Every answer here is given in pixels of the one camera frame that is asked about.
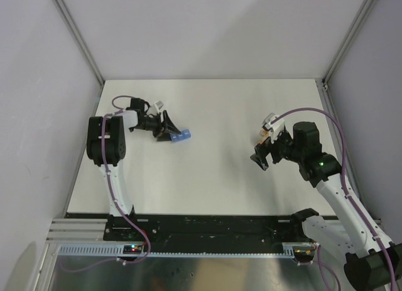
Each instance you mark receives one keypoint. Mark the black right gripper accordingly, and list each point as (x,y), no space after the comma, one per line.
(266,146)

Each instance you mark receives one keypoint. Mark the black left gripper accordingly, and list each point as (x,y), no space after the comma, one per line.
(168,126)

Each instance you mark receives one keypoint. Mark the blue weekly pill organizer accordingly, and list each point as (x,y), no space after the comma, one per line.
(184,135)

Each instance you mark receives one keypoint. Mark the amber pill bottle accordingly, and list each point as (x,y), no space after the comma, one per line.
(263,133)

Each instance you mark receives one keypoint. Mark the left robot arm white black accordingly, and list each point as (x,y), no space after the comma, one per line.
(106,143)

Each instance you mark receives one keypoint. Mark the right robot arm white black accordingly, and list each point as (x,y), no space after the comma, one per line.
(369,257)

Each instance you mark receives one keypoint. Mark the small electronics board with leds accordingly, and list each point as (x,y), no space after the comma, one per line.
(132,249)

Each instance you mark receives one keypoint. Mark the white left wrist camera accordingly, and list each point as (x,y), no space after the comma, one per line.
(156,107)

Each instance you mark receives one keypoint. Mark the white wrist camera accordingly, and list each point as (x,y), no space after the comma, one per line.
(273,126)
(156,107)

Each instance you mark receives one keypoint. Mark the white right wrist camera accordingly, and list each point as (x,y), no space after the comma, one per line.
(273,126)

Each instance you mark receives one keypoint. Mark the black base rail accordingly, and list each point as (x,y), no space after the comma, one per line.
(191,234)

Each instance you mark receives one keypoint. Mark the aluminium frame post left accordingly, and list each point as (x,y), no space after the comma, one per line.
(77,37)

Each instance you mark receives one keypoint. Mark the aluminium frame post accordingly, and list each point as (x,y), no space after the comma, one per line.
(77,37)
(357,23)

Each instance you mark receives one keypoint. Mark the aluminium frame post right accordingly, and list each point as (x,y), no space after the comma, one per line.
(357,23)

